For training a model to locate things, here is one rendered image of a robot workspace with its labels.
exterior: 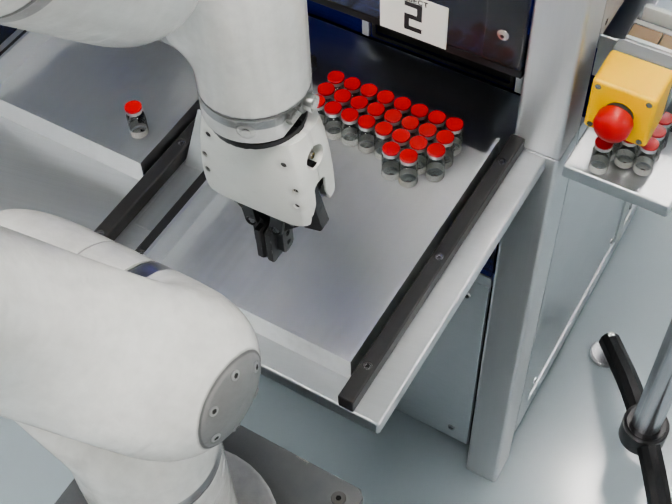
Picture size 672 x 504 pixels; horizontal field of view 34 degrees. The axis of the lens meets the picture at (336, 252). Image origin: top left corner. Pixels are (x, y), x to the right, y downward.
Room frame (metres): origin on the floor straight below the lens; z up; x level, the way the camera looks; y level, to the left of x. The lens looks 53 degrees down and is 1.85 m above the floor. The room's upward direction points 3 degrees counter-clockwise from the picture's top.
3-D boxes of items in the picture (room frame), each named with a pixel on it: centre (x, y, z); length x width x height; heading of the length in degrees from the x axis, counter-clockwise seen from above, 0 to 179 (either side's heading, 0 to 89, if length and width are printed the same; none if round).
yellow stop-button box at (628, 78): (0.82, -0.33, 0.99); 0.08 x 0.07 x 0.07; 147
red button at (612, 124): (0.78, -0.30, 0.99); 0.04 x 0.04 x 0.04; 57
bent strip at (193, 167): (0.82, 0.17, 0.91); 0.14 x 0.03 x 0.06; 147
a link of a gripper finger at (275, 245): (0.56, 0.04, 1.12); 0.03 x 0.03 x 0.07; 58
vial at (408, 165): (0.81, -0.09, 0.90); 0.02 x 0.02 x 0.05
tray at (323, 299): (0.77, 0.01, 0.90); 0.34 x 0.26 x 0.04; 147
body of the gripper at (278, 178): (0.57, 0.05, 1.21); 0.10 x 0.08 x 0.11; 58
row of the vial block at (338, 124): (0.86, -0.05, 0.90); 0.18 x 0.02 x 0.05; 57
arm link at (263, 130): (0.57, 0.05, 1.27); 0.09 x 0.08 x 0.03; 58
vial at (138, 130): (0.91, 0.23, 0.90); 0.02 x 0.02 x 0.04
